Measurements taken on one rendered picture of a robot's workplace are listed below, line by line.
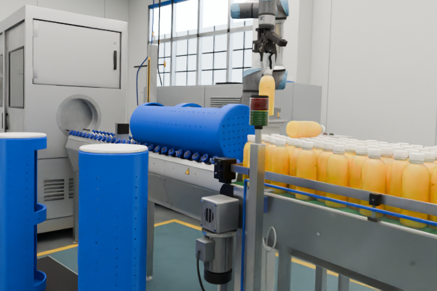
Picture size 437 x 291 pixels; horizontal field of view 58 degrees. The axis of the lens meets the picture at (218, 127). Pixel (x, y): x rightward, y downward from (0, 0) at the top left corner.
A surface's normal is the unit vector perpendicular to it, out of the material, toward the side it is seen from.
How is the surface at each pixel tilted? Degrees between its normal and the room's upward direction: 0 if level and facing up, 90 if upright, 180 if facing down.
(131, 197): 90
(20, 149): 90
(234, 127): 90
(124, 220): 90
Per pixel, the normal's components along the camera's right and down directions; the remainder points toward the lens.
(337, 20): -0.68, 0.02
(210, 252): 0.64, 0.06
